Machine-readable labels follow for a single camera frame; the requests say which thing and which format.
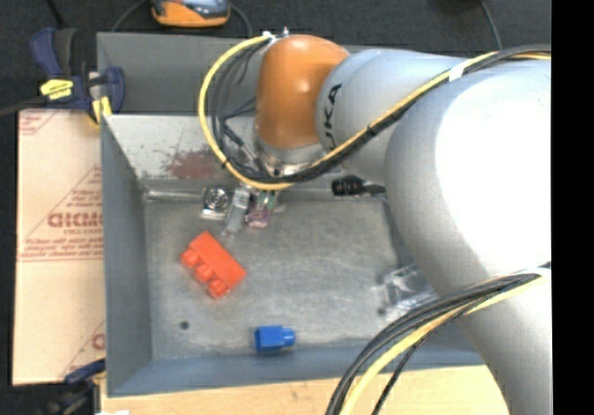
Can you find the clear plastic box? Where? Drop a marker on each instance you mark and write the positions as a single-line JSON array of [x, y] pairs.
[[401, 288]]

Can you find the black cylinder on white bracket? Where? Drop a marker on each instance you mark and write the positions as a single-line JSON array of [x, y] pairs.
[[348, 185]]

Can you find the grey metal bin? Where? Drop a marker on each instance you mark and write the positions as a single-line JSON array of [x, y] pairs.
[[315, 264]]

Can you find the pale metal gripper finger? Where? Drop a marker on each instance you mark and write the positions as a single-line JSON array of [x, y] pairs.
[[237, 211], [258, 216]]

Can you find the brown cardboard board, red print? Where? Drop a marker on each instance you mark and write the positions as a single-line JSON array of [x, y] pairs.
[[55, 292]]

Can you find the blue toy building block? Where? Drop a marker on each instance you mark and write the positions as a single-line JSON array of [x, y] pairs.
[[271, 338]]

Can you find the round shiny metal cap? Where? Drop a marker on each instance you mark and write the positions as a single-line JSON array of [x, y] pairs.
[[216, 197]]

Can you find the orange toy building block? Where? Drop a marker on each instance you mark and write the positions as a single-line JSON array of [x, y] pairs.
[[215, 262]]

